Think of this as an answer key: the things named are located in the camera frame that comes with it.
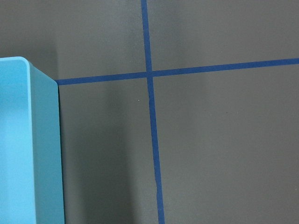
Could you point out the light blue plastic bin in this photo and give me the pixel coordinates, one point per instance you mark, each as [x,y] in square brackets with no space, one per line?
[31,186]

